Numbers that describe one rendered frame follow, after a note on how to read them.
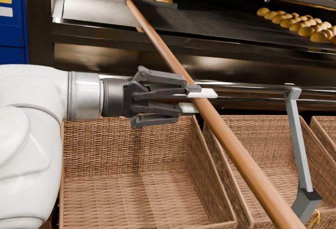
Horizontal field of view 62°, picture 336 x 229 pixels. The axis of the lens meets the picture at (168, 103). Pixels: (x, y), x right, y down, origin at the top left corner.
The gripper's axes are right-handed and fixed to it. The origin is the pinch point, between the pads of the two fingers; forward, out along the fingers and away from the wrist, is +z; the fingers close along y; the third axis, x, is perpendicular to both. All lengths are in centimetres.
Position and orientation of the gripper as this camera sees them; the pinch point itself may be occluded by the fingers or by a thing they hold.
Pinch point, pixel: (198, 100)
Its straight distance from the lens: 60.1
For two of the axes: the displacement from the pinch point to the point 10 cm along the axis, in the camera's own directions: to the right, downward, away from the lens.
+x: 2.8, 5.1, -8.1
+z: 9.4, 0.3, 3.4
